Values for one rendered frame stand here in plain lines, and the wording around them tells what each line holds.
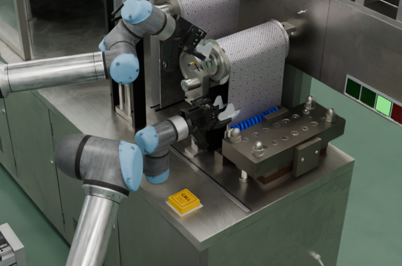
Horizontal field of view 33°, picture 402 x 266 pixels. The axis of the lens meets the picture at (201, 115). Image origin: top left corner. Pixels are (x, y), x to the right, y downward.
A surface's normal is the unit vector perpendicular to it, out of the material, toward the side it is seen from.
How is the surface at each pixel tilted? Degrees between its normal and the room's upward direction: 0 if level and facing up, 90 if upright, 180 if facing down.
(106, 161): 38
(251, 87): 90
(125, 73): 90
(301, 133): 0
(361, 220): 0
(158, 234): 90
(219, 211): 0
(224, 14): 92
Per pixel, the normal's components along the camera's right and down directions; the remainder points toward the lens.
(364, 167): 0.01, -0.83
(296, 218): 0.61, 0.44
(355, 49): -0.79, 0.33
